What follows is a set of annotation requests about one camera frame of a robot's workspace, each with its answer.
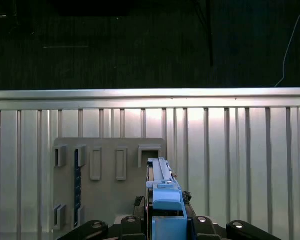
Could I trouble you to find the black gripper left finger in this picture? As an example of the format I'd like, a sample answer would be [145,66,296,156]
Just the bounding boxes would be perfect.
[56,195,149,240]

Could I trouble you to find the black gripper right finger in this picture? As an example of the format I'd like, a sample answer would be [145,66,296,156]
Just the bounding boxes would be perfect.
[181,191,276,240]

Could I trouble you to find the white floor cable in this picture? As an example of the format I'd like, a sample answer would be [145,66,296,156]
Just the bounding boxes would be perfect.
[274,9,300,88]

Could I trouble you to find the blue RAM stick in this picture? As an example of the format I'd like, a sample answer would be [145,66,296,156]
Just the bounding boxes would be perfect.
[74,149,81,222]

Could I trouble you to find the grey parts rack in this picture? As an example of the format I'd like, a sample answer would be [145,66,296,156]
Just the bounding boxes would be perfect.
[51,137,168,240]

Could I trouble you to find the hard disk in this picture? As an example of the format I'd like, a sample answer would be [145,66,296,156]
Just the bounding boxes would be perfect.
[145,157,190,240]

